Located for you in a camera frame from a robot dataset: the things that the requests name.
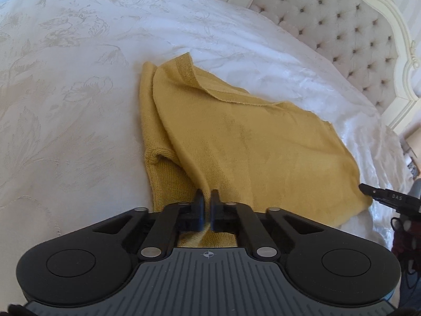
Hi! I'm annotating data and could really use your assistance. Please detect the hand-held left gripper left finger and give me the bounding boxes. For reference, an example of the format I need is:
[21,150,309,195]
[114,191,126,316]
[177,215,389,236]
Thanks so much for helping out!
[92,189,206,259]

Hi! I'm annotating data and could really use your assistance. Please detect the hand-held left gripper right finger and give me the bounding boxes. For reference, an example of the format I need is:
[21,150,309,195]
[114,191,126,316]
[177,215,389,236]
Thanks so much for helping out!
[210,189,321,259]

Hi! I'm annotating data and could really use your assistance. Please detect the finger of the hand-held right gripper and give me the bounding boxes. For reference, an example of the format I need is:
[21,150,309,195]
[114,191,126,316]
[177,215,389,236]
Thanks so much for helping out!
[358,183,421,216]

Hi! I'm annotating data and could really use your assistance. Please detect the yellow knit sweater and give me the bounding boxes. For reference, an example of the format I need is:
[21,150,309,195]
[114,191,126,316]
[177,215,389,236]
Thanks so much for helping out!
[138,53,373,248]

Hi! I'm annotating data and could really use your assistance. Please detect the person's right hand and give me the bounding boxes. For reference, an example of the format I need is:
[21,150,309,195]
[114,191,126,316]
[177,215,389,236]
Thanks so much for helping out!
[390,215,421,272]

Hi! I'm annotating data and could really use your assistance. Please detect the bedside table clutter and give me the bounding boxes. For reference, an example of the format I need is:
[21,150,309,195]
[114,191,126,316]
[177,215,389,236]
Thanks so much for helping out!
[399,128,421,180]

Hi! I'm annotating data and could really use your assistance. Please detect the cream tufted headboard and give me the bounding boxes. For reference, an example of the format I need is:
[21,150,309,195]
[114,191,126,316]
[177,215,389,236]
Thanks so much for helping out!
[219,0,421,129]

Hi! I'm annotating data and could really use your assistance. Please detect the white floral bedspread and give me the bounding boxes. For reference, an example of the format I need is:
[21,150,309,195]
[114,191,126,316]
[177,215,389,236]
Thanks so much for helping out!
[0,0,415,251]

